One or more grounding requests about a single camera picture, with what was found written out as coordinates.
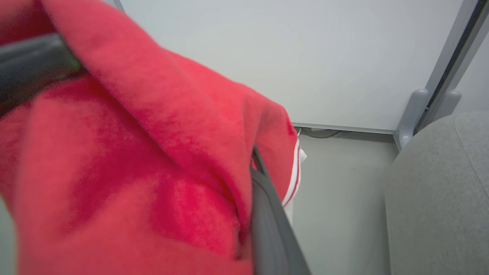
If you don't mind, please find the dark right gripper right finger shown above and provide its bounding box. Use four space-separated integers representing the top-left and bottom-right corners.
250 145 312 275

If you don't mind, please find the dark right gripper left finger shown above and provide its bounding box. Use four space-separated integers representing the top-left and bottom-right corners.
0 33 83 115

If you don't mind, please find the red and white garment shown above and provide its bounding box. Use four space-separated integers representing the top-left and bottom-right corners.
0 0 308 275

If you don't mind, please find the grey fabric sofa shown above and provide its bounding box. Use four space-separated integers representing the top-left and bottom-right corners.
384 110 489 275

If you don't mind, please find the large white partition panel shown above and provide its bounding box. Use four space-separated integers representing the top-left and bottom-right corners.
102 0 479 135

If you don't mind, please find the black cable under partition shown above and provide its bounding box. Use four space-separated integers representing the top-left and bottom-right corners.
299 128 341 139

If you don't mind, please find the grey partition foot post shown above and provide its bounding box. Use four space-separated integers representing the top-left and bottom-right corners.
416 89 463 133
393 88 431 152

